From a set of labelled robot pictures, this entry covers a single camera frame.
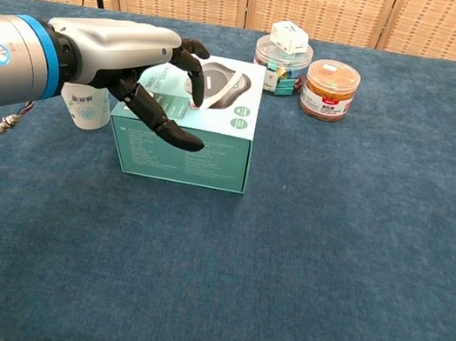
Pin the teal speakerphone product box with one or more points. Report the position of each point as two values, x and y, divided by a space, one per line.
212 159

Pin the clear jar of binder clips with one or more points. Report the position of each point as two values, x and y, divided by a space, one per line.
282 63

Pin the blue carpet table cloth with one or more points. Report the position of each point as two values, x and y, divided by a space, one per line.
237 269

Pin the white paper cup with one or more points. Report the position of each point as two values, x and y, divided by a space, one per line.
88 110

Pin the small white cardboard box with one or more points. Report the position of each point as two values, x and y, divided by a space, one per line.
289 35

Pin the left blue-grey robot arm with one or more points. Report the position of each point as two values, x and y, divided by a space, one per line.
8 61

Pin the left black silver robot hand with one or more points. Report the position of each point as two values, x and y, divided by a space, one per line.
113 44

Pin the clear jar with red label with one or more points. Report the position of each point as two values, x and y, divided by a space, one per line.
327 95

